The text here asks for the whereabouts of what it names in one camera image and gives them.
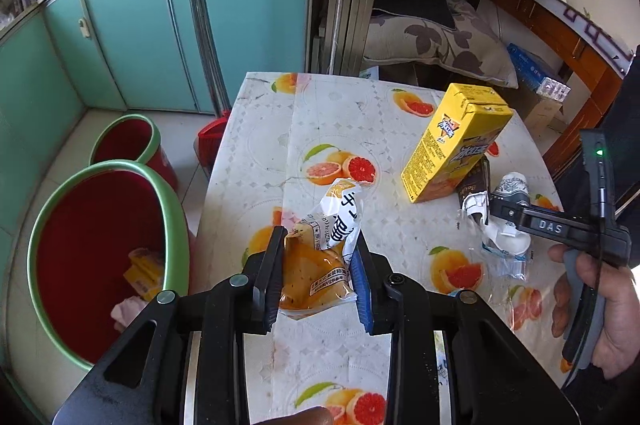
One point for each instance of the small red green bucket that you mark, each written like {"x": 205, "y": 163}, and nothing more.
{"x": 134, "y": 137}

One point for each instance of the teal kitchen cabinets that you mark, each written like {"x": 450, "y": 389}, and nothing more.
{"x": 65, "y": 56}

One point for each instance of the red dustpan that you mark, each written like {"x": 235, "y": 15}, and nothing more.
{"x": 208, "y": 140}

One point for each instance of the orange white snack wrapper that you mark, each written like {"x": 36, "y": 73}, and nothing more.
{"x": 318, "y": 251}

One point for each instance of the person left hand thumb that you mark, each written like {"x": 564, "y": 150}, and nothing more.
{"x": 312, "y": 416}

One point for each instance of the blue tissue box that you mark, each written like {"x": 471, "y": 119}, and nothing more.
{"x": 537, "y": 75}

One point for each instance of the person right hand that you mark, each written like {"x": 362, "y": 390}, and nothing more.
{"x": 618, "y": 345}

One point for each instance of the fruit pattern tablecloth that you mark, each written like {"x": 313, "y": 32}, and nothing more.
{"x": 279, "y": 127}

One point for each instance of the metal broom handle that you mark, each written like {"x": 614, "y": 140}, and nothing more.
{"x": 209, "y": 58}

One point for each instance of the wooden bench frame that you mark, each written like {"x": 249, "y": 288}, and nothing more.
{"x": 585, "y": 49}

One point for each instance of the crumpled trash in bucket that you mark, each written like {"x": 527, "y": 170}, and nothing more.
{"x": 145, "y": 276}

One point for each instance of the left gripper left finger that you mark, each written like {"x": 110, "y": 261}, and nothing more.
{"x": 266, "y": 271}

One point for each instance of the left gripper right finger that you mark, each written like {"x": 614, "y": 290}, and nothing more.
{"x": 376, "y": 310}

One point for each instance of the large red green bucket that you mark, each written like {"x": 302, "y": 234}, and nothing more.
{"x": 79, "y": 249}

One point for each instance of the floral grey pillow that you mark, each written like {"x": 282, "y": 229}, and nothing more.
{"x": 469, "y": 48}

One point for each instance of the yellow juice carton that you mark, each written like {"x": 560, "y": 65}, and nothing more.
{"x": 466, "y": 122}

